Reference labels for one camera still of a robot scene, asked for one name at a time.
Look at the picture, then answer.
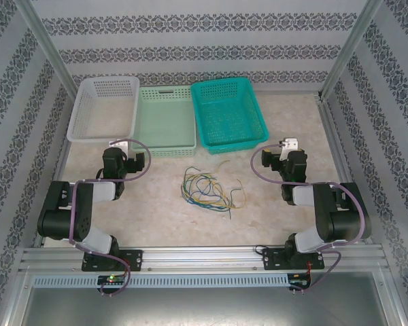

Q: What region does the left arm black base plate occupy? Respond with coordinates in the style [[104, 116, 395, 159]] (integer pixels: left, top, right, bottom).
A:
[[81, 249, 144, 272]]

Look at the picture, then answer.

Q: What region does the aluminium mounting rail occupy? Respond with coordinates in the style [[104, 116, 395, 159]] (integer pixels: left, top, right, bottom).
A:
[[18, 246, 386, 273]]

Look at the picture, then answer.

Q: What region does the aluminium frame post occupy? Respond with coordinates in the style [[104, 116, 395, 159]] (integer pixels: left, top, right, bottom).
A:
[[12, 0, 80, 100], [318, 0, 384, 100]]

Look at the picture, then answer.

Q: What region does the light green plastic basket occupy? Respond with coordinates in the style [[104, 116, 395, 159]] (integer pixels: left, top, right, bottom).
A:
[[131, 84, 198, 158]]

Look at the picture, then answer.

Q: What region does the slotted grey cable duct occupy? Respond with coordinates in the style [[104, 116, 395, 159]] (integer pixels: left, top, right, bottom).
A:
[[32, 272, 290, 289]]

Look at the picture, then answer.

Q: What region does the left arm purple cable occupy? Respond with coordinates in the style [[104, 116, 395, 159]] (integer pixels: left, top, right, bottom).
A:
[[69, 138, 153, 297]]

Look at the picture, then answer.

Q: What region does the aluminium table edge rail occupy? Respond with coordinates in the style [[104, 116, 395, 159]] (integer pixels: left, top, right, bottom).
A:
[[315, 93, 374, 244], [33, 135, 73, 249]]

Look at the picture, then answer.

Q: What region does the white plastic basket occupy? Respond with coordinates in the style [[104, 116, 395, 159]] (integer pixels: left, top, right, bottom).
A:
[[67, 76, 141, 144]]

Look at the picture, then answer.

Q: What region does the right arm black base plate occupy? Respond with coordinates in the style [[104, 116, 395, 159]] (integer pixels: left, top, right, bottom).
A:
[[262, 247, 326, 272]]

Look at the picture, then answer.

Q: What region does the grey metal panel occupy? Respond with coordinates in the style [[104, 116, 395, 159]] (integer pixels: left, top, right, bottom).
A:
[[20, 287, 397, 326]]

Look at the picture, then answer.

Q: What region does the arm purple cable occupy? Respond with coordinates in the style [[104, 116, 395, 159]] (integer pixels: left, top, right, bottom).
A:
[[69, 138, 153, 297], [251, 142, 368, 295]]

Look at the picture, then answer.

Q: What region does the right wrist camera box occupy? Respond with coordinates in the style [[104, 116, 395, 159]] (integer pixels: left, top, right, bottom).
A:
[[279, 137, 299, 161]]

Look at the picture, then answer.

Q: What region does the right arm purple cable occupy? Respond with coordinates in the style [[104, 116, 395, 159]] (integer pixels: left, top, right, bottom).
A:
[[251, 142, 368, 295]]

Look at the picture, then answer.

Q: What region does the teal plastic basket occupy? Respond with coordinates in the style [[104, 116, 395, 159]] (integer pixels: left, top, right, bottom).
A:
[[190, 77, 271, 156]]

